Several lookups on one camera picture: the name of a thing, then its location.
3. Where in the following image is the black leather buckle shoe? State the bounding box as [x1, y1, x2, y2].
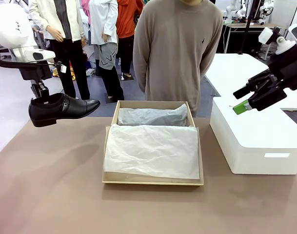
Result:
[28, 92, 101, 128]

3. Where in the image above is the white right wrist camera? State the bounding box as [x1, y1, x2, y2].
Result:
[258, 27, 276, 45]

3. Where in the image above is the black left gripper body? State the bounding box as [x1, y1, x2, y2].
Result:
[19, 65, 53, 81]

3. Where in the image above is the person in beige sweater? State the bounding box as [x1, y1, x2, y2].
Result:
[133, 0, 224, 117]

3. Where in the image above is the white table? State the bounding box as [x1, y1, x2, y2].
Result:
[204, 53, 297, 112]

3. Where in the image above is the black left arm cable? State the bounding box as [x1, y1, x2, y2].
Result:
[0, 52, 51, 69]

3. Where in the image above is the black tripod pole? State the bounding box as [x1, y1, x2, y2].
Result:
[238, 0, 261, 55]

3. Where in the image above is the background work table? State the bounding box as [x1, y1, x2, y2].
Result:
[221, 21, 285, 54]

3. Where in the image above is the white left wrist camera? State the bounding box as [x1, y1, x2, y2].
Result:
[54, 60, 67, 73]

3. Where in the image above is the white box lid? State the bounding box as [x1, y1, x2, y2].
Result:
[209, 96, 297, 176]

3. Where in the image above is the cardboard shoe box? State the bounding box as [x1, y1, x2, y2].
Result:
[101, 100, 204, 187]

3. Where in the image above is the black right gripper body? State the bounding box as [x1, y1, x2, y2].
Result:
[270, 45, 297, 91]

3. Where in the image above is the white round wrist knob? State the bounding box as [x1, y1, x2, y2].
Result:
[276, 36, 297, 55]

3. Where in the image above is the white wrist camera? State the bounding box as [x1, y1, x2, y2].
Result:
[54, 60, 67, 73]
[258, 27, 276, 45]

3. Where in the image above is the white tissue paper sheet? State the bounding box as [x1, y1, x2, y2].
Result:
[103, 123, 200, 180]

